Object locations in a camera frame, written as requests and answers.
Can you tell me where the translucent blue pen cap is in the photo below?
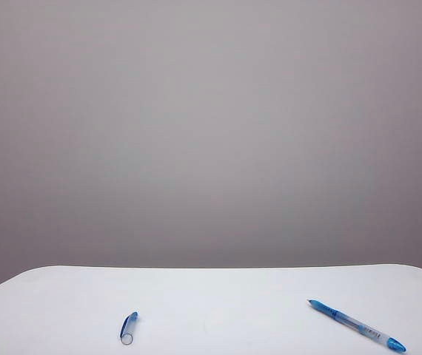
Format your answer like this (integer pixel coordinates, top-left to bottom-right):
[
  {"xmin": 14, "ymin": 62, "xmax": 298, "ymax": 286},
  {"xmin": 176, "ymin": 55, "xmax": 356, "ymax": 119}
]
[{"xmin": 118, "ymin": 311, "xmax": 139, "ymax": 348}]

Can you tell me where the clear blue ballpoint pen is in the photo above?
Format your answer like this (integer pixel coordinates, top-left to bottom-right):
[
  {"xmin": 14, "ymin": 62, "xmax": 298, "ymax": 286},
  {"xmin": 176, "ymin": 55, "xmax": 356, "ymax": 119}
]
[{"xmin": 307, "ymin": 298, "xmax": 408, "ymax": 354}]

